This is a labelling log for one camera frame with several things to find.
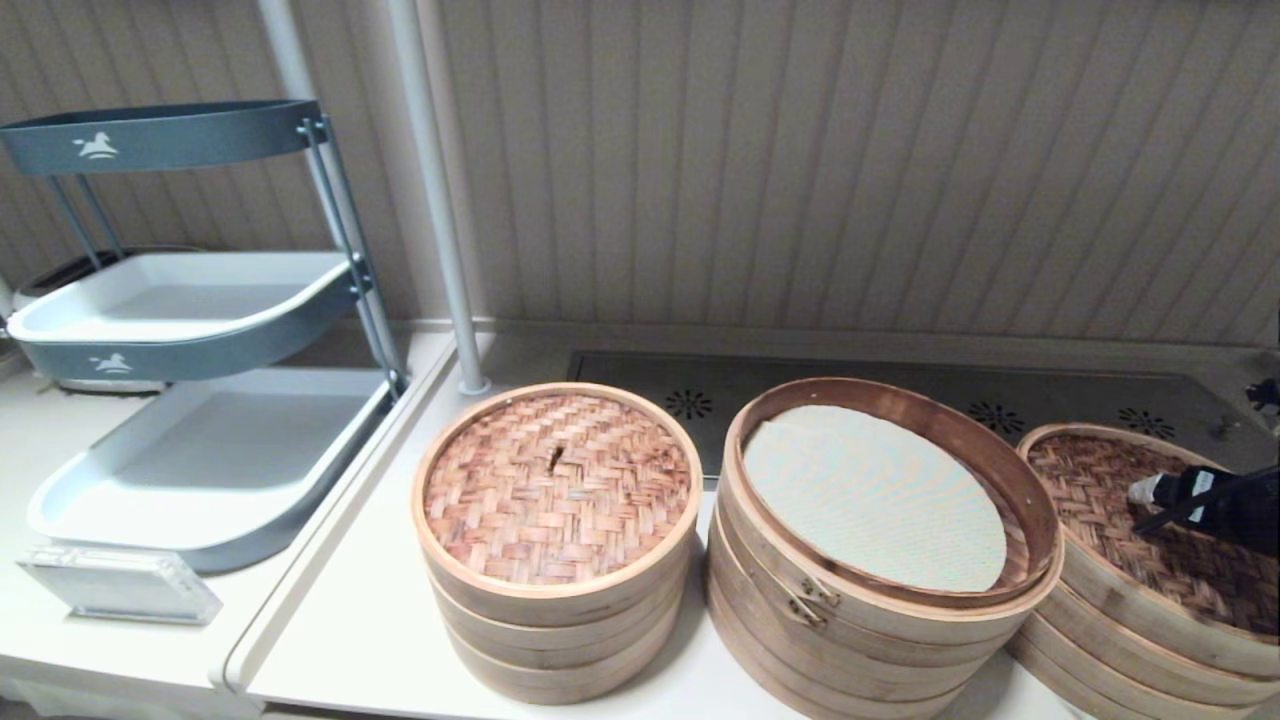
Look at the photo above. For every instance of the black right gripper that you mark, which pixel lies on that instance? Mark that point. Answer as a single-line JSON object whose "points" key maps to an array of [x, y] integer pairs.
{"points": [[1240, 510]]}

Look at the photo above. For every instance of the large woven bamboo steamer lid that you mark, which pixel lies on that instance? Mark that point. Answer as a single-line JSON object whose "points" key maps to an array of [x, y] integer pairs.
{"points": [[1100, 500]]}

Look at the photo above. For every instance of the white round steamer liner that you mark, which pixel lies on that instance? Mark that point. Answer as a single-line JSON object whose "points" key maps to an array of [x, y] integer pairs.
{"points": [[870, 490]]}

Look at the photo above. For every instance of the large bamboo steamer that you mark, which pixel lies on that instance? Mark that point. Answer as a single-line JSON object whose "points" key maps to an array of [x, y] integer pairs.
{"points": [[900, 628]]}

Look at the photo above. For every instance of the large bamboo steamer basket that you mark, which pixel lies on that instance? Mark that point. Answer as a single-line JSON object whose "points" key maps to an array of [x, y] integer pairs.
{"points": [[880, 668], [840, 695]]}

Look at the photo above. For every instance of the small woven bamboo steamer lid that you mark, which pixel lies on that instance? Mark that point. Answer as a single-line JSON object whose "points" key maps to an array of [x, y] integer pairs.
{"points": [[560, 490]]}

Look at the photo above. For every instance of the small bamboo steamer basket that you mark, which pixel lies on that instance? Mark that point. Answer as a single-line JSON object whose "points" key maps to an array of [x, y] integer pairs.
{"points": [[560, 637], [560, 690], [560, 662]]}

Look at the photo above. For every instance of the dark metal vented panel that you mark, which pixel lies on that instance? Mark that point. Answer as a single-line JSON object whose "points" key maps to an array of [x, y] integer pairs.
{"points": [[640, 385]]}

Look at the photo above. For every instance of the white vertical pole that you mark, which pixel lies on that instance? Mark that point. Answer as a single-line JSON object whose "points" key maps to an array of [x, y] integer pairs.
{"points": [[432, 150]]}

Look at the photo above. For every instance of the grey-blue rack tray white inside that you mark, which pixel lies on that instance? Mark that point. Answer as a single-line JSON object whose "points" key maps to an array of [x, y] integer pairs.
{"points": [[180, 296], [220, 457]]}

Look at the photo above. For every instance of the grey-blue rack tray with horse logo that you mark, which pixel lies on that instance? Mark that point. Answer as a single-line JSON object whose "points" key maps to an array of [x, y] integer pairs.
{"points": [[180, 140]]}

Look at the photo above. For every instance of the clear acrylic warning sign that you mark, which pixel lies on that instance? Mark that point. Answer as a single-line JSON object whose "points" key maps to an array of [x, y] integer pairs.
{"points": [[118, 590]]}

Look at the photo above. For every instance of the grey-blue metal rack frame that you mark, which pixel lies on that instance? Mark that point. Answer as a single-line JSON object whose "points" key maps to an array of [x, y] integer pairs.
{"points": [[360, 277]]}

